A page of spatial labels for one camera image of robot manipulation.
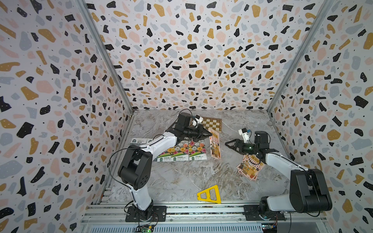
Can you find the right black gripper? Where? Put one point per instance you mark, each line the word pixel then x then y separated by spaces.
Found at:
pixel 238 143

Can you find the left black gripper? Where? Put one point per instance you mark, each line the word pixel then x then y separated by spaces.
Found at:
pixel 201 132

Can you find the colourful flower seed packet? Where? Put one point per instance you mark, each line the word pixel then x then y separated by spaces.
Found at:
pixel 197 150
pixel 170 154
pixel 184 148

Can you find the lavender seed packet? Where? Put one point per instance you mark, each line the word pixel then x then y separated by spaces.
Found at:
pixel 140 141

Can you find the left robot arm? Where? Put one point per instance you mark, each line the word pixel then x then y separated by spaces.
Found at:
pixel 135 169

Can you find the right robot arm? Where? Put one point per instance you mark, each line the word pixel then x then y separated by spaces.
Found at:
pixel 308 191

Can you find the wooden chessboard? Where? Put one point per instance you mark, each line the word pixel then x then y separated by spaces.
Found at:
pixel 212 123

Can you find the yellow triangular plastic tool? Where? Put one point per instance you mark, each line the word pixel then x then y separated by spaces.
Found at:
pixel 210 195

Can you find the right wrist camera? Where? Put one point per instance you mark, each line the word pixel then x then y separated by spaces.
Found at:
pixel 246 134

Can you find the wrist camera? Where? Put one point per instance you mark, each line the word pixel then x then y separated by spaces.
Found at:
pixel 246 134
pixel 197 120

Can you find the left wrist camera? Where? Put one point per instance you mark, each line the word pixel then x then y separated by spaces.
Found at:
pixel 197 120

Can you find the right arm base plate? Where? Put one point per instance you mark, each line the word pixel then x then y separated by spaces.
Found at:
pixel 257 212

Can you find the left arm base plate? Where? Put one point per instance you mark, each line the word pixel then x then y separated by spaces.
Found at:
pixel 152 213

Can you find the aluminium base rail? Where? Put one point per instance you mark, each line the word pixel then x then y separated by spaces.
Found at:
pixel 197 217

